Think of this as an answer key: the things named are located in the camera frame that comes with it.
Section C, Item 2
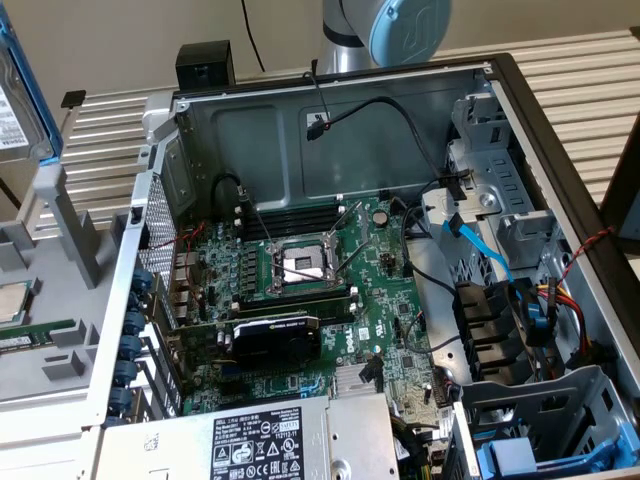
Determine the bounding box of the hard disk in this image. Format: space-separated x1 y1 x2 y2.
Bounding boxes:
0 0 64 168

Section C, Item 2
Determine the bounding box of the metal disk bay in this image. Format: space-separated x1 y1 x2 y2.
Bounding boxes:
451 363 640 480

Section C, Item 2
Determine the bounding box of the blue disk carrier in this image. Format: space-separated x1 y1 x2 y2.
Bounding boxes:
473 418 640 475

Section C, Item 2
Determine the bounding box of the CPU socket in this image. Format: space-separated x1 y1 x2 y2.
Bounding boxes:
266 233 352 297

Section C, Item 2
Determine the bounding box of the metal socket cover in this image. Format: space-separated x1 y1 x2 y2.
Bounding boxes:
323 199 374 282

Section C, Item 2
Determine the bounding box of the metal locking lever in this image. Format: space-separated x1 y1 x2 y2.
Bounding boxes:
237 184 276 250

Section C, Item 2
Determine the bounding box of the green motherboard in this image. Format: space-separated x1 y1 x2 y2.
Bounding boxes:
167 193 456 454

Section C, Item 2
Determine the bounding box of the black graphics card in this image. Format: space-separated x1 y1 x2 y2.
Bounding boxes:
166 312 322 372

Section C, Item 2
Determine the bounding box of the open PC case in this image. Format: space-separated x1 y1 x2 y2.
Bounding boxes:
82 51 640 480

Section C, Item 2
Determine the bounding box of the silver chipset heatsink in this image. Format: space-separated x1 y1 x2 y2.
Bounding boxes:
333 365 385 400

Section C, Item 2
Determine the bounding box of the metal drive cage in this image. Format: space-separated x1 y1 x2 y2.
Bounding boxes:
443 91 559 274

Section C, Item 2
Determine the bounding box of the black box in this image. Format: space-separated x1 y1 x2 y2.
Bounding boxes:
175 40 237 93

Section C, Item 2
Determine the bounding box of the silver power supply unit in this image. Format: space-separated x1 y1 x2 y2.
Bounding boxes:
91 392 401 480

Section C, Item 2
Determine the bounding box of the grey parts rack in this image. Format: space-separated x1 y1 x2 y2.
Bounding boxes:
0 162 151 416

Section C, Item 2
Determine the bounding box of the green RAM stick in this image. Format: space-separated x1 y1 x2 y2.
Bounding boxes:
0 318 85 355

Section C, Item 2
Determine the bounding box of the silver CPU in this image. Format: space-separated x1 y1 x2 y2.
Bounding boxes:
0 276 44 325

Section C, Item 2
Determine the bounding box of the black power wire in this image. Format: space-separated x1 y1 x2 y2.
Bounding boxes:
304 96 471 202

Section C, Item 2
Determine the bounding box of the thin red black wire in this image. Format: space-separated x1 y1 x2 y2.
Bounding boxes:
302 69 335 130

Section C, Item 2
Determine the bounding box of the light blue SATA wire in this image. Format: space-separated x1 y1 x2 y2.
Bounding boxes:
441 211 517 287

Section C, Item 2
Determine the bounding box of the black plastic wire holder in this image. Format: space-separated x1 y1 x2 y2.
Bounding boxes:
451 280 535 387

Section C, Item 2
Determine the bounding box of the braided yellow black wire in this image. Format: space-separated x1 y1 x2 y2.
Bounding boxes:
389 414 446 480

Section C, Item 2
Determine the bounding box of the thin black cable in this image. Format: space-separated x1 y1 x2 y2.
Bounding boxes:
241 0 268 72

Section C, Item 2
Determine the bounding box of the deep blue wire connector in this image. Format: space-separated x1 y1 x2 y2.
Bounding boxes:
517 287 552 347

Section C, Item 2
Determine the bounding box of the red yellow power wire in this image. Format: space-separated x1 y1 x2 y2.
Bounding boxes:
535 281 610 362

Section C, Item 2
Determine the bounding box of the red black twisted wire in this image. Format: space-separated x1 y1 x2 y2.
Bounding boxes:
556 226 617 297

